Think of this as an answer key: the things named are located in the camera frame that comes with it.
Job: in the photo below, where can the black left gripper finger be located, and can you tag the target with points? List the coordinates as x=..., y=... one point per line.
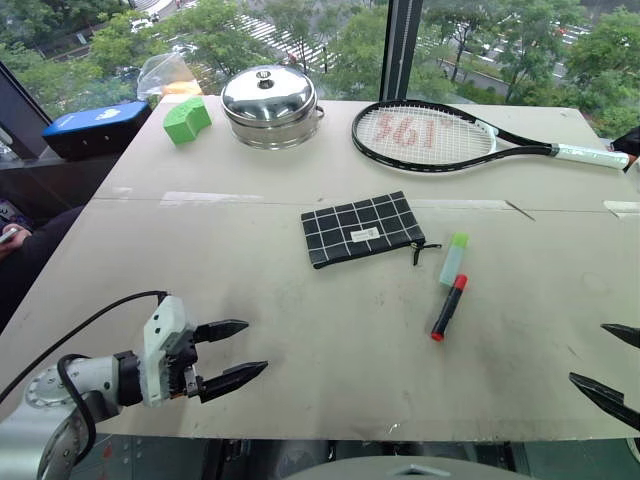
x=232, y=378
x=222, y=329

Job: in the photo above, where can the blue black box device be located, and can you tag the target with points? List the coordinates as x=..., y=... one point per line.
x=95, y=127

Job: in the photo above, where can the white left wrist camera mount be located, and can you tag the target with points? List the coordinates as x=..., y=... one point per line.
x=162, y=345

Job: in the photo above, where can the seated person in dark clothes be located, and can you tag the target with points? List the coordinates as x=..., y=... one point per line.
x=30, y=260

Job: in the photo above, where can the black white tennis racket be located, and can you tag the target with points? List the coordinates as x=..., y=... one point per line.
x=492, y=132

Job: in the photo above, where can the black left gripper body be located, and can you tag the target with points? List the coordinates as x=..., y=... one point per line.
x=182, y=364

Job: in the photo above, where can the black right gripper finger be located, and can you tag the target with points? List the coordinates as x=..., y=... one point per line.
x=622, y=333
x=602, y=394

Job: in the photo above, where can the green foam block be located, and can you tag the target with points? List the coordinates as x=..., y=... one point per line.
x=188, y=119

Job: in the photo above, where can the black red-capped marker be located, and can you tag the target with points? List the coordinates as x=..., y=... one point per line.
x=450, y=307

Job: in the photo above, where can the grey rounded robot torso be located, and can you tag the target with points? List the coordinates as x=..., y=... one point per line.
x=400, y=470

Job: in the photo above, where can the dark window frame post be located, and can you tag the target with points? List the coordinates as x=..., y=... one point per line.
x=399, y=50

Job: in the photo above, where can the clear plastic bag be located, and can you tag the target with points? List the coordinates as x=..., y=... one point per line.
x=162, y=75

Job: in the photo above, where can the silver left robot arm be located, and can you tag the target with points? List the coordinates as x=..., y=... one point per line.
x=95, y=376

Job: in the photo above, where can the green capped glue stick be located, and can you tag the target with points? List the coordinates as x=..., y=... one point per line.
x=454, y=259

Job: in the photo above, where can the stainless steel lidded pot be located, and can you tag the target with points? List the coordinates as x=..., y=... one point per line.
x=270, y=105

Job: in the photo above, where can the black grid pencil pouch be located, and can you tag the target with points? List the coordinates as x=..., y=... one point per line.
x=365, y=229

